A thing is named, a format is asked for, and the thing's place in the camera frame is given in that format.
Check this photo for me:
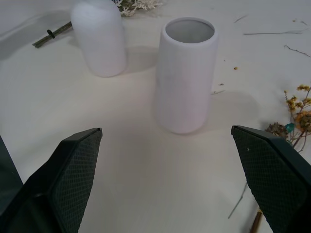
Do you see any white ribbed ceramic vase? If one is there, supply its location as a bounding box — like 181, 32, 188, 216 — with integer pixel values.
152, 17, 219, 135

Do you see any white smooth ceramic vase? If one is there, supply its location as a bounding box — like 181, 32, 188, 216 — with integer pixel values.
70, 0, 127, 78

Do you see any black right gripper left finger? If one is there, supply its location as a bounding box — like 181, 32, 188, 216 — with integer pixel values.
0, 127, 103, 233

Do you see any yellow dried flower bunch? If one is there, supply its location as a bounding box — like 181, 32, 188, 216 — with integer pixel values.
249, 84, 311, 233

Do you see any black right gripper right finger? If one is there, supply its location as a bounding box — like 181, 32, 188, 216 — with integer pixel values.
230, 125, 311, 233

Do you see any white dried flower bunch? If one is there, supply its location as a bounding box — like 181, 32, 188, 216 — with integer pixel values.
32, 0, 168, 49

